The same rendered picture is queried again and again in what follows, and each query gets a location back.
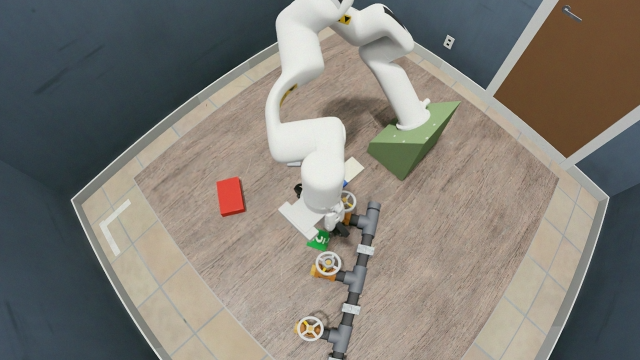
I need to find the green tag with silver chain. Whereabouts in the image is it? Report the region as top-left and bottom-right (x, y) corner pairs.
(306, 228), (330, 252)

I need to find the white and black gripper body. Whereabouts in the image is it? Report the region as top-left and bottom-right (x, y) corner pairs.
(318, 200), (345, 231)

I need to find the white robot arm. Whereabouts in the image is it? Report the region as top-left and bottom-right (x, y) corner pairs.
(265, 0), (431, 243)

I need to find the bag of cable ties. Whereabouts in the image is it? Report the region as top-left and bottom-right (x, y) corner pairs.
(343, 157), (364, 188)

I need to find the red flat block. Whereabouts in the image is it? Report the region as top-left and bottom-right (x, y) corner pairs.
(216, 176), (246, 217)

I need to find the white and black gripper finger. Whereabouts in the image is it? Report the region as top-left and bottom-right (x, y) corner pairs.
(328, 221), (350, 238)
(293, 185), (303, 199)

